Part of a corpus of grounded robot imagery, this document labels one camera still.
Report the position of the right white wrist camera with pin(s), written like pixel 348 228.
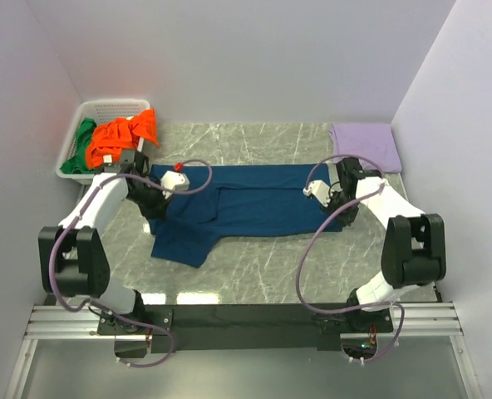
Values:
pixel 320 191

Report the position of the white plastic laundry basket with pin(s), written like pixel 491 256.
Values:
pixel 89 115

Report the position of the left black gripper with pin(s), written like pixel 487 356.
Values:
pixel 159 209

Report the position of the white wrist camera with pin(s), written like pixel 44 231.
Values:
pixel 320 191
pixel 174 180

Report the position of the blue t shirt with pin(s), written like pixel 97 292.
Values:
pixel 240 201

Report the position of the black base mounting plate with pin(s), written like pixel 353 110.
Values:
pixel 261 326

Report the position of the folded purple t shirt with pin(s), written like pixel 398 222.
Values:
pixel 372 142

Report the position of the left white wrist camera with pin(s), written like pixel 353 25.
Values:
pixel 174 180

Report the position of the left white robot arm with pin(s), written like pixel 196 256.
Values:
pixel 72 258

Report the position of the orange t shirt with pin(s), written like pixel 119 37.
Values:
pixel 111 138

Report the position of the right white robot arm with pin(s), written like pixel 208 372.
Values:
pixel 413 253

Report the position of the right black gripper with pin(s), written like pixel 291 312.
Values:
pixel 348 219

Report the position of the green t shirt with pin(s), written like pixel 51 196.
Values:
pixel 77 163

